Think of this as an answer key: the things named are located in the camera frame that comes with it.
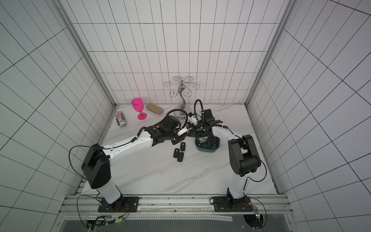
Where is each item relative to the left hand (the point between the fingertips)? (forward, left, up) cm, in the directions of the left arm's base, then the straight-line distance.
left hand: (178, 134), depth 85 cm
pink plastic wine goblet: (+23, +29, +2) cm, 37 cm away
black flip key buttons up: (-8, -1, -13) cm, 15 cm away
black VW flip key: (-7, +2, -12) cm, 14 cm away
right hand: (+2, -3, +2) cm, 4 cm away
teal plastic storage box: (0, -16, -13) cm, 21 cm away
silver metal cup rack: (+30, -2, +15) cm, 33 cm away
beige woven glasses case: (+32, +22, -12) cm, 40 cm away
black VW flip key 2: (-1, -2, -13) cm, 13 cm away
